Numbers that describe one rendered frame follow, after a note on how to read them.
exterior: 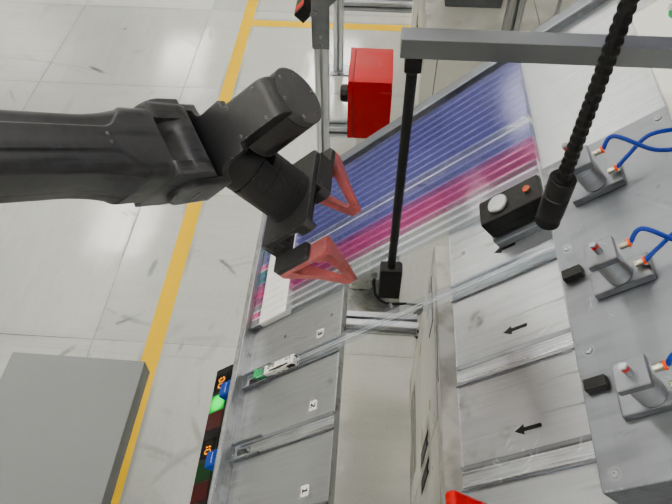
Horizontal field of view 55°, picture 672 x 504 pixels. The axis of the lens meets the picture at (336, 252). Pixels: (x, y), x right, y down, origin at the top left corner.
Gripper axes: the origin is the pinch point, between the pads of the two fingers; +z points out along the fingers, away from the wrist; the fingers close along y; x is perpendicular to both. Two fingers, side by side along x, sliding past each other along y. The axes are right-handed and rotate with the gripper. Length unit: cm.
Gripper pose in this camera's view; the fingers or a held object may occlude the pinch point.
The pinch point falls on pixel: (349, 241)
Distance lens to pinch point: 70.7
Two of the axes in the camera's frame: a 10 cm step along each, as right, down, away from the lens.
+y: 0.7, -7.8, 6.2
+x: -7.2, 3.9, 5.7
